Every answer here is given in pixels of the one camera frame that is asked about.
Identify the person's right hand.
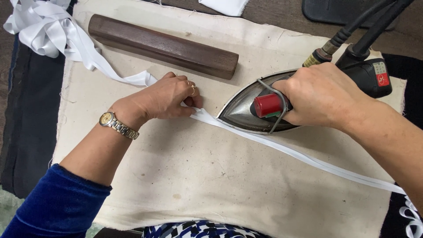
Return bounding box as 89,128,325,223
272,62,381,133

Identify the person's left hand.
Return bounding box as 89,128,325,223
112,72,204,129

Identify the metal steam iron red knob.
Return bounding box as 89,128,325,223
216,58,394,135

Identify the white satin ribbon strip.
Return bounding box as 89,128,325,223
3,0,423,238

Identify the gold and silver wristwatch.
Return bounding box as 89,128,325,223
99,112,140,140

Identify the dark wooden pressing block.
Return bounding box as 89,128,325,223
88,14,239,80

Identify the cream canvas pressing cloth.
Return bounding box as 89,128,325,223
52,0,408,232

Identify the black rubber iron rest pad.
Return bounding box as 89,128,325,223
302,0,400,31

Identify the black fabric with white pattern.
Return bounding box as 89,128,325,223
379,53,423,238

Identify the white fabric piece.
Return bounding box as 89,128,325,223
198,0,250,17

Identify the dark navy fabric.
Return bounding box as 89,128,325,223
0,33,67,199

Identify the person's blue white patterned garment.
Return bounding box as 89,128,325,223
142,220,268,238

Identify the black steam hose brass fitting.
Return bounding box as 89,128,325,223
302,0,397,69

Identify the black iron power cable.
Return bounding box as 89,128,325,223
335,0,416,70

